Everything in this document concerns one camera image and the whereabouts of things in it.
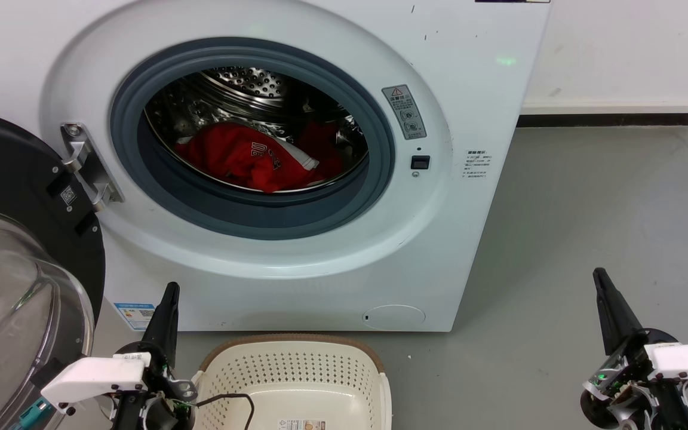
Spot red basketball jersey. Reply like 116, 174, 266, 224
174, 122, 321, 194

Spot red basketball shorts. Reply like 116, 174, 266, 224
296, 121, 346, 181

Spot grey rubber door gasket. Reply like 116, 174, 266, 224
110, 37, 396, 241

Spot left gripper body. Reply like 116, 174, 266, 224
110, 342, 198, 430

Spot metal door hinge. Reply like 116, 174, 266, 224
60, 122, 125, 213

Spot thin black cable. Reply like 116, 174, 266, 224
193, 392, 256, 430

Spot cream perforated laundry basket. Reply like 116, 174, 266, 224
192, 333, 392, 430

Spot stainless steel washing machine drum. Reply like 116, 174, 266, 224
144, 66, 370, 195

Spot white wall ledge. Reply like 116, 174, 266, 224
520, 99, 688, 115

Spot grey warning sticker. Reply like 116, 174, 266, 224
382, 84, 427, 141

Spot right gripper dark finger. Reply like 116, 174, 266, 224
593, 268, 647, 357

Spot teal connector plug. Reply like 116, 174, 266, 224
19, 397, 53, 430

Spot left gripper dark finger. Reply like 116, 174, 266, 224
142, 282, 181, 367

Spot black washer door with glass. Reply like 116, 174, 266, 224
0, 107, 107, 430

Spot black baseboard strip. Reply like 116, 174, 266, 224
517, 113, 688, 128

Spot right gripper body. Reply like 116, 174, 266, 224
580, 328, 688, 430

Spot round white filter cover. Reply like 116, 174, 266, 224
362, 305, 426, 330

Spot white front-load washing machine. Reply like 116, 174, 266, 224
0, 0, 552, 333

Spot blue energy label sticker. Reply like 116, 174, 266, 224
113, 302, 157, 331

